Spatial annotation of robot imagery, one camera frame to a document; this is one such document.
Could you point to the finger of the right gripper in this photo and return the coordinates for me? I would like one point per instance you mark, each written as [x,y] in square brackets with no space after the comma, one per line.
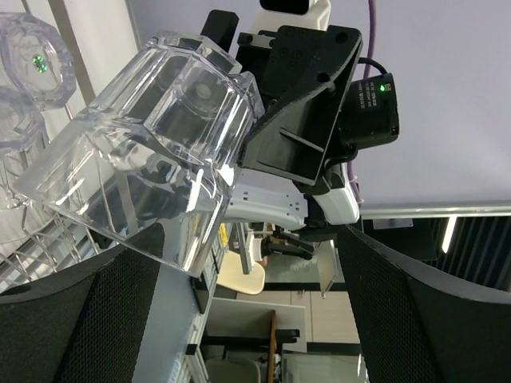
[220,27]

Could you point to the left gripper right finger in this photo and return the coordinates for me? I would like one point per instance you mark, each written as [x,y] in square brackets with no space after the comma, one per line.
[416,323]

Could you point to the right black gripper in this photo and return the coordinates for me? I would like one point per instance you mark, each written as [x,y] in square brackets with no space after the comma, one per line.
[324,103]

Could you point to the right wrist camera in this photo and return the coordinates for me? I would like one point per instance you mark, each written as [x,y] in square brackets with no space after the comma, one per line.
[316,17]

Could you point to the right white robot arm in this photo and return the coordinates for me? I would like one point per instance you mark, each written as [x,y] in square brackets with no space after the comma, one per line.
[309,210]

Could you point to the wire dish rack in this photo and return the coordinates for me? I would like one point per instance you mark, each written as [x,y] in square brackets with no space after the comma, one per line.
[59,196]

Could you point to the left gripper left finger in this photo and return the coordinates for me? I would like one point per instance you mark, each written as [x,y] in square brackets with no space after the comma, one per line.
[84,323]

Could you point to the clear plastic cup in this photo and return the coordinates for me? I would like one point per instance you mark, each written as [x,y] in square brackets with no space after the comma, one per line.
[36,60]
[180,111]
[21,125]

